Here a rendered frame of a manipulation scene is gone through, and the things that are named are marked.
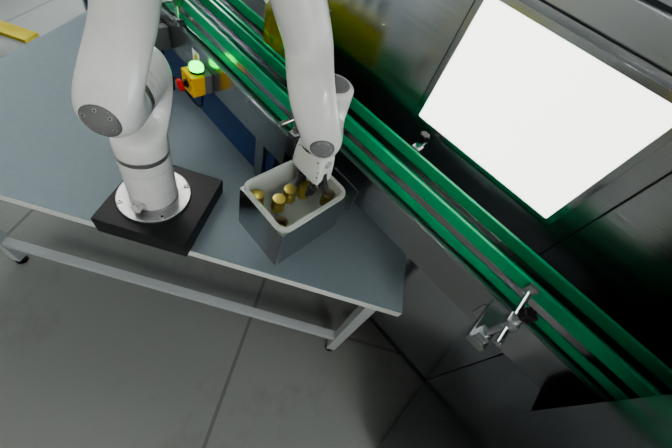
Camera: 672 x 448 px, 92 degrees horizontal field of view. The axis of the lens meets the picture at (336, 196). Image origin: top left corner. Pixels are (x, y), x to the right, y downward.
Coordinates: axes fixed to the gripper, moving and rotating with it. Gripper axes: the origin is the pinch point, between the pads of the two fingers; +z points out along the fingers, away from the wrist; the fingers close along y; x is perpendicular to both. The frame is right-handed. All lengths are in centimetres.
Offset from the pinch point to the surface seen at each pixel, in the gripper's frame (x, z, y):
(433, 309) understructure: -33, 45, -50
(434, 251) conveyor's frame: -12.0, -2.9, -35.0
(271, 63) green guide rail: -11.8, -12.9, 33.2
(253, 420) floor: 34, 99, -33
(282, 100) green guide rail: -4.3, -12.9, 18.4
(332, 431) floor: 12, 99, -58
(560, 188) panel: -30, -26, -44
